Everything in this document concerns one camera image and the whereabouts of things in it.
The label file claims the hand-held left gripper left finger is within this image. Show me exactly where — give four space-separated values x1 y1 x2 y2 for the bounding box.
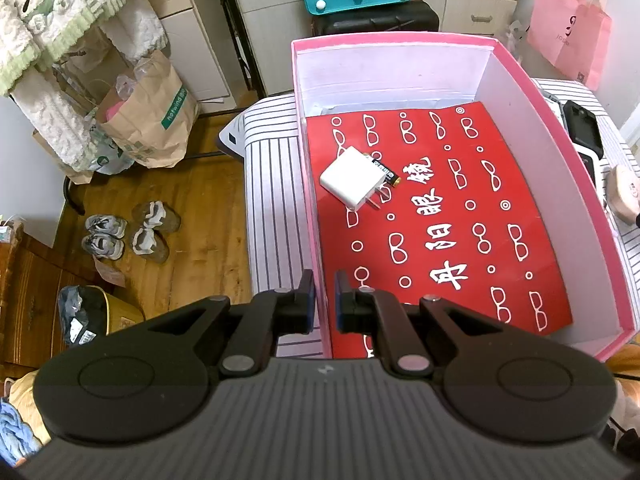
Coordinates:
145 269 317 380

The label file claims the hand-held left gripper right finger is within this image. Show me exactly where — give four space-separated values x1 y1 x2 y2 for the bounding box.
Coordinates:
334 269 506 380

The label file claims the pink cardboard box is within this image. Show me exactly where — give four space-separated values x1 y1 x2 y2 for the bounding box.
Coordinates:
291 34 638 361

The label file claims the white pocket router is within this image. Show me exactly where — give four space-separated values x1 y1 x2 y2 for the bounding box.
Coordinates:
550 92 606 161

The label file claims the pink round case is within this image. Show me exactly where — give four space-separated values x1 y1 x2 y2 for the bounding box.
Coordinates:
606 165 640 226

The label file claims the red printed sheet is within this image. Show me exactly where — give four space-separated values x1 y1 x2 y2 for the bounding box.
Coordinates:
305 101 573 361

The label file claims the white charger plug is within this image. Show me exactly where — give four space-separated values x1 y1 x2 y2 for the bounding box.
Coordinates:
320 146 388 212

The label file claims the black battery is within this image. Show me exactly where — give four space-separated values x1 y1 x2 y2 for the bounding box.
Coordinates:
367 154 402 188

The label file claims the white mattress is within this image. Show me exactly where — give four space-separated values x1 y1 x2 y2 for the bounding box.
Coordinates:
217 110 248 158

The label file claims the yellow bin with black bag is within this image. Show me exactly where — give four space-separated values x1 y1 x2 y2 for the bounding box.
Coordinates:
57 285 146 348

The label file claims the paper slip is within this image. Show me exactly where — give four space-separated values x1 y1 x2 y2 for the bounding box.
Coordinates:
94 256 127 287

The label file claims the grey sneaker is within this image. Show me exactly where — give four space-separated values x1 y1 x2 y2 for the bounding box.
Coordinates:
85 214 126 239
82 232 125 261

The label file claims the brown paper bag green label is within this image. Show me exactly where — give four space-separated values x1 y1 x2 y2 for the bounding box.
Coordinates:
95 50 201 168

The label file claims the white plastic bag green print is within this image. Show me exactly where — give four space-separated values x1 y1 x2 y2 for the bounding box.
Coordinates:
89 125 136 176

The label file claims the black rack base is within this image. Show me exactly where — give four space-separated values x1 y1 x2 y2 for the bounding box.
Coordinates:
62 175 87 216

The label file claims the plain brown paper bag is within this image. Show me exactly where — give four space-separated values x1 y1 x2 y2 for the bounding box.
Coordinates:
32 130 96 184

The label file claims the wooden cabinet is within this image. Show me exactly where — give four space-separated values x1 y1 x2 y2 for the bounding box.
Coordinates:
0 220 103 368

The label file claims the black pole stand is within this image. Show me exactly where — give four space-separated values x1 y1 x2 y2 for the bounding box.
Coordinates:
212 0 266 100

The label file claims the clear plastic bag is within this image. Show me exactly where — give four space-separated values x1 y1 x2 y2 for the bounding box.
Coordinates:
116 56 152 97

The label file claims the black suitcase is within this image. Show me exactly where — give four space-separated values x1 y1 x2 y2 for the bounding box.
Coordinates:
312 0 441 38

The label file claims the beige side cabinet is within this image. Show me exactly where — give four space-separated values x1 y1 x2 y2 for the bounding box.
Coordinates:
150 0 236 113

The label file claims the yellow cloth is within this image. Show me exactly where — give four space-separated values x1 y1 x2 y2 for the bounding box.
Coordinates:
6 372 47 428

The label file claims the blue cloth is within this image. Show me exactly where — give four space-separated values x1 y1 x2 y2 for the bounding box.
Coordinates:
0 399 45 463

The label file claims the pink shopping bag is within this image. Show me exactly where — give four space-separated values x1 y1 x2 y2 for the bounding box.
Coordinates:
527 0 613 91

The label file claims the fluffy towel green trim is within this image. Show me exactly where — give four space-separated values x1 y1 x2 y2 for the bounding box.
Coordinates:
0 0 156 97

